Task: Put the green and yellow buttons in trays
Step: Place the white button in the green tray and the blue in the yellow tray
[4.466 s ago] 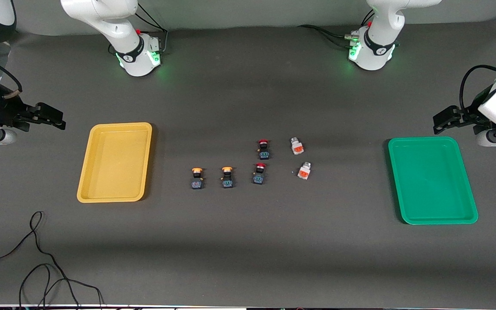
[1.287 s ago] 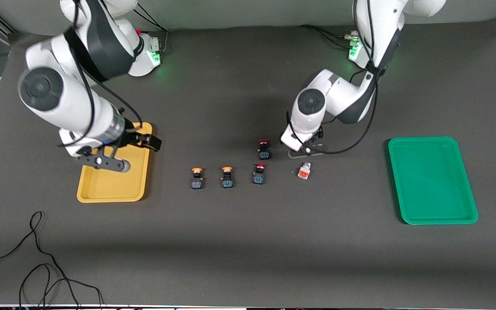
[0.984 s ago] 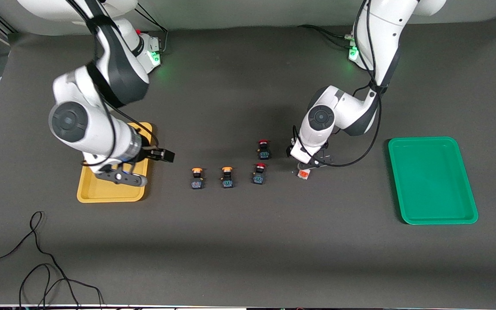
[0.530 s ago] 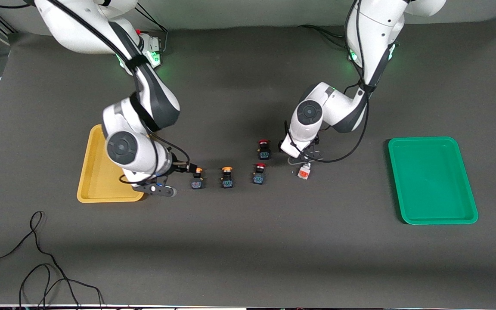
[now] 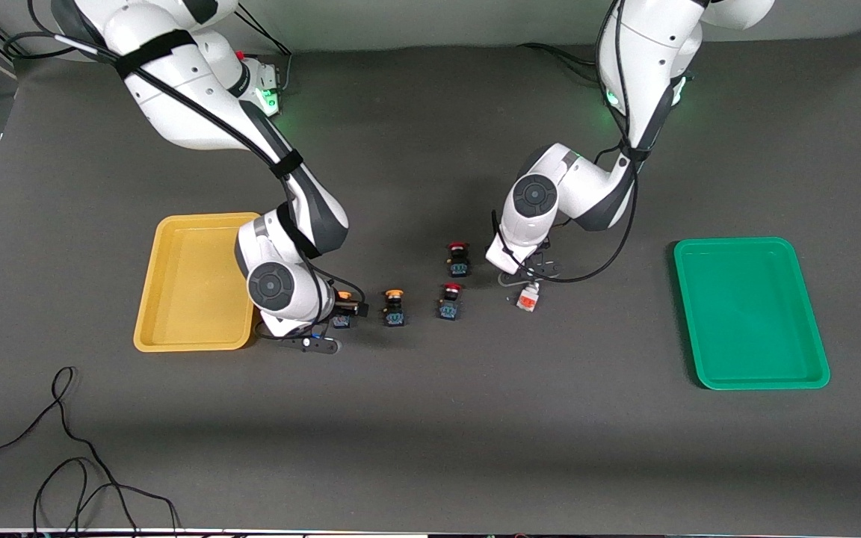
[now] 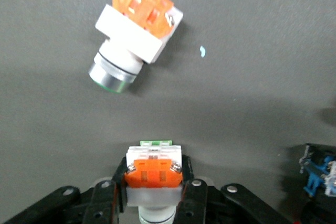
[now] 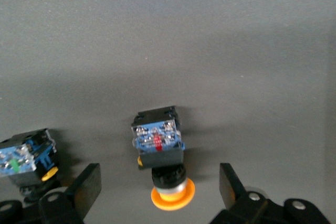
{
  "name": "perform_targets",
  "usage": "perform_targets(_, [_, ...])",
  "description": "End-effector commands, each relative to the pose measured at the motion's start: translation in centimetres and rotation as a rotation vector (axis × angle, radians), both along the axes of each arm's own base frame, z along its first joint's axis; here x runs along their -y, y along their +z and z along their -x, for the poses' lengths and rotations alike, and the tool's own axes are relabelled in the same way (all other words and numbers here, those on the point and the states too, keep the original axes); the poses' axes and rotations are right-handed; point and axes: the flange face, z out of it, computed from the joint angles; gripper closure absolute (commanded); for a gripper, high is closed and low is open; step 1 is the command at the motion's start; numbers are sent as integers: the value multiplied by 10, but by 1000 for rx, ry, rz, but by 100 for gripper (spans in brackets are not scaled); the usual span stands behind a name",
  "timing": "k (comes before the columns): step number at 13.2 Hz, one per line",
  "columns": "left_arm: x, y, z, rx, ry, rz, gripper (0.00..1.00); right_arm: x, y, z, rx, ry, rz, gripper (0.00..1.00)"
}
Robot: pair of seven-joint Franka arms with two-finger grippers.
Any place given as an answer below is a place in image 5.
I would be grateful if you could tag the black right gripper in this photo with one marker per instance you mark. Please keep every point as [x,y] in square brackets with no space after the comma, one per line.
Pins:
[341,305]

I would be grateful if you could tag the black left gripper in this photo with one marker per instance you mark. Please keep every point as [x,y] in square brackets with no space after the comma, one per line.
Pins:
[528,285]

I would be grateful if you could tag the yellow push button switch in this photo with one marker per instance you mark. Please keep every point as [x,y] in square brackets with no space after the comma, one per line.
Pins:
[394,318]
[341,322]

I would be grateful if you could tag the white orange button switch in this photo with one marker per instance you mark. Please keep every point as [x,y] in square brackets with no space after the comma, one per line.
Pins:
[527,300]

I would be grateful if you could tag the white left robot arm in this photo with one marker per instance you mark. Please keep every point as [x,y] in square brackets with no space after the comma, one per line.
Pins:
[647,60]

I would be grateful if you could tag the dark grey table mat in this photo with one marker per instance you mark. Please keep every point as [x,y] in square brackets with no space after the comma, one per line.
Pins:
[430,433]

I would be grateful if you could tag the yellow plastic tray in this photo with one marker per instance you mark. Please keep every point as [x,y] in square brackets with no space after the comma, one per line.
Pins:
[184,284]

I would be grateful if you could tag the green plastic tray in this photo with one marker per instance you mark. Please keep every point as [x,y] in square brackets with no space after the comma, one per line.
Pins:
[752,329]

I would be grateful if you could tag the red push button switch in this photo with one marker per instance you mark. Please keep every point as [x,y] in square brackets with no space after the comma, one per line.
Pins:
[459,267]
[449,310]

